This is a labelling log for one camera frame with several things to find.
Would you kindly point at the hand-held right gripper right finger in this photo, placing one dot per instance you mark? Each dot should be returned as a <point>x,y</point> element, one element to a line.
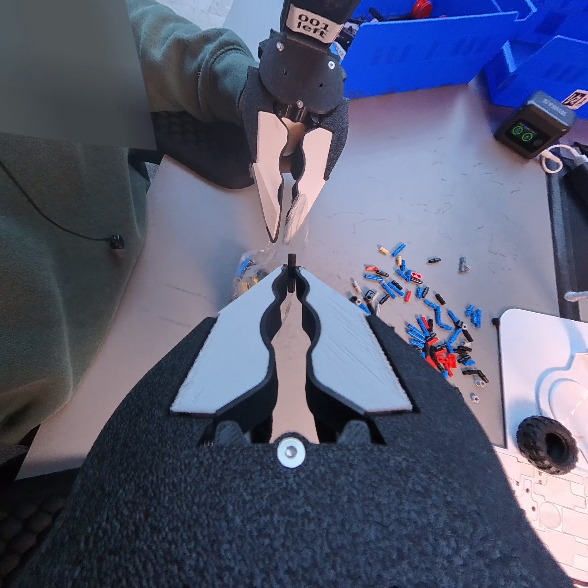
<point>358,358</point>

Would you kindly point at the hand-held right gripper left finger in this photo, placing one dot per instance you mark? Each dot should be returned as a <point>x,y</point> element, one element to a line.
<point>230,358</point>

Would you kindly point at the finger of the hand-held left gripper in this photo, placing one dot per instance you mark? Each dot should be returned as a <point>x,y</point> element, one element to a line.
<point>268,165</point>
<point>312,170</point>

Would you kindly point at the pile of small toy parts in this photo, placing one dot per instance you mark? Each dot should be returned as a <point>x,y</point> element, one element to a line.
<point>432,331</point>

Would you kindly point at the clear plastic bag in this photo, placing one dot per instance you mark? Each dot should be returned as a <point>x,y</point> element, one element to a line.
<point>253,271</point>

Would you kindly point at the black toy pin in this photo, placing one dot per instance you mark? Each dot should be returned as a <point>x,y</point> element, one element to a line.
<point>291,265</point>

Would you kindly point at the person's left forearm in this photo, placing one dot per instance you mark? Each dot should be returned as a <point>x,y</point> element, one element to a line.
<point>193,64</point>

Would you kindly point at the grey desk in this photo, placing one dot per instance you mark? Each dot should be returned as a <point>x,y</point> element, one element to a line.
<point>423,193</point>

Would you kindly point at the black chair armrest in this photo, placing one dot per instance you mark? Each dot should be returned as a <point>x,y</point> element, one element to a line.
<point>202,152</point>

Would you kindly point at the blue plastic bin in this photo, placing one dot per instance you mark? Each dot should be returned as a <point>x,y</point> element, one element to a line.
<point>551,73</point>
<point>423,55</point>

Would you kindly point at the white booklet stand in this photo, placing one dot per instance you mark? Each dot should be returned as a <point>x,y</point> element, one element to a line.
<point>542,367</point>

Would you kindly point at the black toy tire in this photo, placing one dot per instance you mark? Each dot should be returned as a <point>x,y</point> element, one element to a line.
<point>528,455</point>

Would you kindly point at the black digital timer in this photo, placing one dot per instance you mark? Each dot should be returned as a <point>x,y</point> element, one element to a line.
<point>535,127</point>

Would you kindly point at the white sticker sheet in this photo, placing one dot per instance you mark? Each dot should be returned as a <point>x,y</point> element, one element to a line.
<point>542,524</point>

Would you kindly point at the black chair seat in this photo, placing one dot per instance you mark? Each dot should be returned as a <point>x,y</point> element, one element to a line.
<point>32,524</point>

